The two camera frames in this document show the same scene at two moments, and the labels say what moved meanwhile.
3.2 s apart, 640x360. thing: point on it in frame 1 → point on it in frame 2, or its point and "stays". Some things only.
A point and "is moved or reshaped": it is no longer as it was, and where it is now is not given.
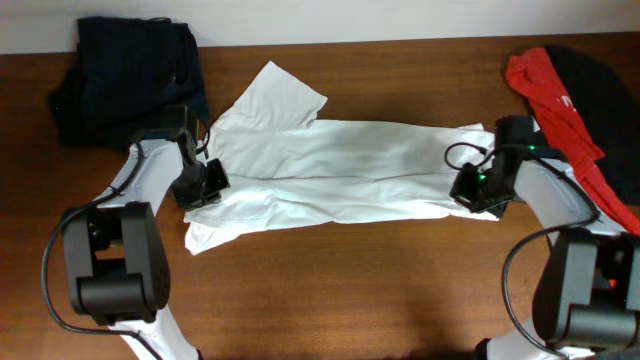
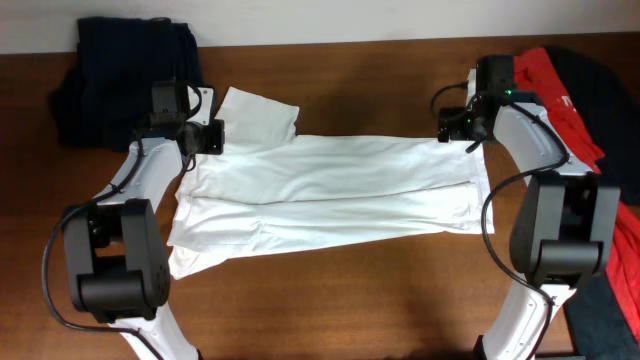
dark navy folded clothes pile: [128, 69] stays
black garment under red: [611, 112] stays
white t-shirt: [286, 169] is moved or reshaped
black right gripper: [462, 188] → [458, 122]
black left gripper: [219, 178] → [214, 142]
